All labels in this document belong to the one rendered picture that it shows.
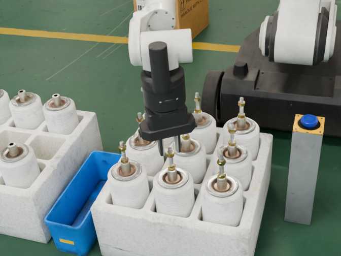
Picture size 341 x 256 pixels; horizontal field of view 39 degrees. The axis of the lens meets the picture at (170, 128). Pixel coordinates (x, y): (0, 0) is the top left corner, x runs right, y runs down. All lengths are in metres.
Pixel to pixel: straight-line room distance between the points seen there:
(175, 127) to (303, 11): 0.52
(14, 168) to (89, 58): 1.06
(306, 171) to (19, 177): 0.74
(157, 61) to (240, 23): 1.60
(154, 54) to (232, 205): 0.41
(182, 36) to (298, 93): 0.71
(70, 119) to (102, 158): 0.15
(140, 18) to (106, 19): 1.66
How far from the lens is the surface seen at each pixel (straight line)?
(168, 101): 0.95
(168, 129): 1.01
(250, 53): 1.81
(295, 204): 1.34
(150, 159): 1.24
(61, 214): 1.36
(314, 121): 1.19
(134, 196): 1.17
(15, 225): 1.41
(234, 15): 2.54
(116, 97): 1.93
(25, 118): 1.52
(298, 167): 1.25
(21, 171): 1.30
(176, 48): 0.91
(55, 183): 1.37
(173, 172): 1.11
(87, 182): 1.46
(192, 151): 1.21
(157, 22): 1.00
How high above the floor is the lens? 1.02
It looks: 36 degrees down
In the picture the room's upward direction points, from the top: 5 degrees counter-clockwise
